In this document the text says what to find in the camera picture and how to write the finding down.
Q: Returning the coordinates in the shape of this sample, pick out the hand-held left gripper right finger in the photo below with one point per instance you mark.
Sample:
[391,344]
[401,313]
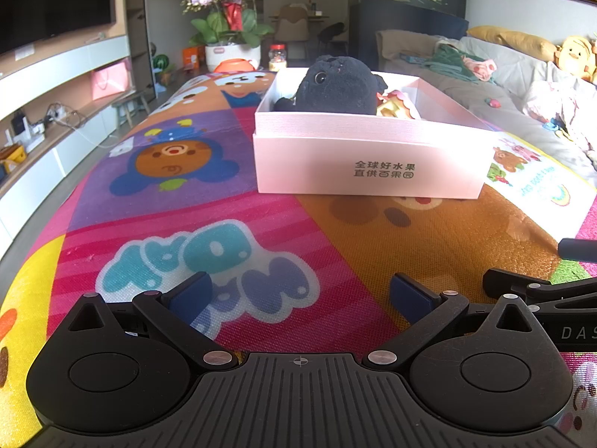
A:
[410,296]

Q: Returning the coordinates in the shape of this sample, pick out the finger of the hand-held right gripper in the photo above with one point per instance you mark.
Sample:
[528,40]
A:
[578,248]
[506,282]

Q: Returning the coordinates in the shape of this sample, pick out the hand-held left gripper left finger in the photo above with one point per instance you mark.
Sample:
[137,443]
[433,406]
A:
[189,296]

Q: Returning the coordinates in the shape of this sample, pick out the pink cardboard box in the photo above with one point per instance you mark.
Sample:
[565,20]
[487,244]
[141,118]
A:
[326,163]

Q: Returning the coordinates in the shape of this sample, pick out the red yellow toy camera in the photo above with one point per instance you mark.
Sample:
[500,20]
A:
[394,105]

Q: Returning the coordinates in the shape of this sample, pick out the black plush toy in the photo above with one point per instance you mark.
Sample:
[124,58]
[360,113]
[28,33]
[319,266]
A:
[336,86]

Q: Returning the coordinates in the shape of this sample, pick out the colourful cartoon play mat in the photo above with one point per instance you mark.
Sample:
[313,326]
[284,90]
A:
[186,186]

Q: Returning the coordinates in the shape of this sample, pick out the colourful small toy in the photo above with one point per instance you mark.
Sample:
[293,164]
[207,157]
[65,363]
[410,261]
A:
[552,125]

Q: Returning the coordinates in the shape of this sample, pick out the white pink cloth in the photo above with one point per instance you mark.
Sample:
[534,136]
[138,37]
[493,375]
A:
[555,98]

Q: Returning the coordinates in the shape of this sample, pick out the small pink toy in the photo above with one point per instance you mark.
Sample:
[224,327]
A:
[492,101]

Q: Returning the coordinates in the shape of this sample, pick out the grey sofa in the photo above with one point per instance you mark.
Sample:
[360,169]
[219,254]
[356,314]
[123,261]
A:
[508,74]

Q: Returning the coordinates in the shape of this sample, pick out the yellow duck plush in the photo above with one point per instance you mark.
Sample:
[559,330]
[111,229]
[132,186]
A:
[576,56]

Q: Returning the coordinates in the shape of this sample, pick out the pink plush toy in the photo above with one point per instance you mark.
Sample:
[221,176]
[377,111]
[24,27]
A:
[480,67]

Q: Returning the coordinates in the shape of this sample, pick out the small wooden stool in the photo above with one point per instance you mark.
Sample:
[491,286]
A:
[127,99]

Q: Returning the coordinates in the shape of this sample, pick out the yellow pillow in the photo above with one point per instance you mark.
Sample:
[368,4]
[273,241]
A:
[513,39]

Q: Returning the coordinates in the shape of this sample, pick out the white power strip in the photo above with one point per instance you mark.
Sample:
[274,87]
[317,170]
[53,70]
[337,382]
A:
[58,112]

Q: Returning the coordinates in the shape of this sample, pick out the yellow box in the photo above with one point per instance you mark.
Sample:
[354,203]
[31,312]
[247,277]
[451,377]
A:
[11,154]

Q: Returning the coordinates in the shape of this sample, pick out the pink gift bag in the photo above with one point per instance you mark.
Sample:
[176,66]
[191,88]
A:
[109,81]

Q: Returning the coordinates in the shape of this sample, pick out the green cloth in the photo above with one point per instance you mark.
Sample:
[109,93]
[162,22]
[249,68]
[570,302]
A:
[445,60]

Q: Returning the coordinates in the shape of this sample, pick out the orange bowl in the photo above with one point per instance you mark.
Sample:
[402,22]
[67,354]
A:
[233,64]

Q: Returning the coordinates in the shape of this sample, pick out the watermelon ball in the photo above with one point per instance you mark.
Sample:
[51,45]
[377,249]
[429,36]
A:
[161,61]

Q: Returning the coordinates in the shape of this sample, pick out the orange box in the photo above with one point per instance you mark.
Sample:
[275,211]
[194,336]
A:
[191,58]

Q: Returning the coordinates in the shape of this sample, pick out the blue book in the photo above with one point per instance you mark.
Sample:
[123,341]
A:
[413,57]

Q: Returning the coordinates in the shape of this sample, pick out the clear jar with red lid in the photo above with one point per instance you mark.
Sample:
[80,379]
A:
[278,60]

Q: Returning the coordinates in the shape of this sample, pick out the purple orchid in white pot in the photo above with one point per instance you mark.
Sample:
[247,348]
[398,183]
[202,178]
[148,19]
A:
[224,28]

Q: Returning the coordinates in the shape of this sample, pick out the dark fish tank cabinet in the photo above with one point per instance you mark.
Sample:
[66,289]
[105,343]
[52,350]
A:
[405,23]

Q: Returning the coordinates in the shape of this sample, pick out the dark chair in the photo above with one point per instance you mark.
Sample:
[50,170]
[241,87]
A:
[332,32]

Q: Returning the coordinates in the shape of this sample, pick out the beige dining chair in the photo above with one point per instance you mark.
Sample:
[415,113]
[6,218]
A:
[291,25]

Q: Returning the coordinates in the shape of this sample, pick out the black television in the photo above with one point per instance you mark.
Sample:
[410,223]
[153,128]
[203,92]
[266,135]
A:
[46,0]

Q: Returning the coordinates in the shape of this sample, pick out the white wall shelf unit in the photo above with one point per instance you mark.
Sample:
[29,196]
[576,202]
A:
[60,158]

